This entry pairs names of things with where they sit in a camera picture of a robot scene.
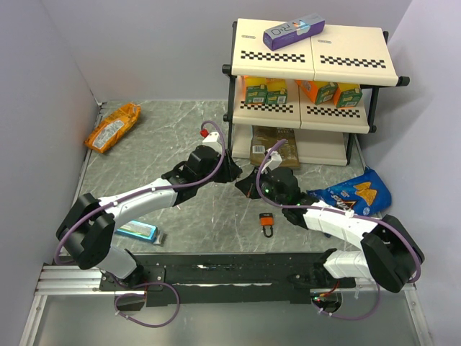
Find orange snack bag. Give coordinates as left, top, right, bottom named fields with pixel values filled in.
left=84, top=103, right=141, bottom=154

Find blue snack bar packet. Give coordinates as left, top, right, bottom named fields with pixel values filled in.
left=115, top=221, right=164, bottom=245

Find green yellow carton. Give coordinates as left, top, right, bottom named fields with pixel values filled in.
left=266, top=78, right=287, bottom=105
left=243, top=76, right=268, bottom=105

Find blue Doritos chip bag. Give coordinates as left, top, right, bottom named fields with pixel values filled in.
left=307, top=167, right=392, bottom=217

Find orange black padlock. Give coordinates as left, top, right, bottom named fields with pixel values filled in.
left=259, top=213, right=274, bottom=238

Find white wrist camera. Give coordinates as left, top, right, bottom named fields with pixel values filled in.
left=261, top=151, right=282, bottom=174
left=200, top=128, right=222, bottom=153

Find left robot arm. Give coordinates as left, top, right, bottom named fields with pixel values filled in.
left=56, top=145, right=242, bottom=290

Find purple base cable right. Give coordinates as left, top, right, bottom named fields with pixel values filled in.
left=311, top=284, right=382, bottom=322

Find green yellow carton left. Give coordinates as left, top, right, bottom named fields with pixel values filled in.
left=243, top=76, right=268, bottom=105

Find purple rectangular box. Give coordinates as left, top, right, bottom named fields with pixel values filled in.
left=263, top=14, right=326, bottom=51

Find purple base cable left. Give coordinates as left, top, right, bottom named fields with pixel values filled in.
left=114, top=280, right=182, bottom=329

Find beige three-tier shelf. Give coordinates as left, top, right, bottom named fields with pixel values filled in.
left=222, top=18, right=410, bottom=166

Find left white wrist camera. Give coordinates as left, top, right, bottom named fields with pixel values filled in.
left=200, top=128, right=222, bottom=153

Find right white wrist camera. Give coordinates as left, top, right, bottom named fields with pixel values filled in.
left=261, top=151, right=282, bottom=174

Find orange green carton tilted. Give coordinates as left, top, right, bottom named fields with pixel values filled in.
left=295, top=80, right=337, bottom=105

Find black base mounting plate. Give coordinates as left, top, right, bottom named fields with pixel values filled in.
left=97, top=252, right=343, bottom=307

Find brown coffee bag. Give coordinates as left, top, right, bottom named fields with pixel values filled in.
left=250, top=126, right=300, bottom=169

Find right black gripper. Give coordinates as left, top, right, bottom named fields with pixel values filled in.
left=236, top=165, right=287, bottom=208

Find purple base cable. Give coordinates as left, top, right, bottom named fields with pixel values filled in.
left=114, top=280, right=182, bottom=329
left=311, top=284, right=382, bottom=322

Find green orange carton right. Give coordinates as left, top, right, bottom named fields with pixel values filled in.
left=333, top=83, right=362, bottom=108

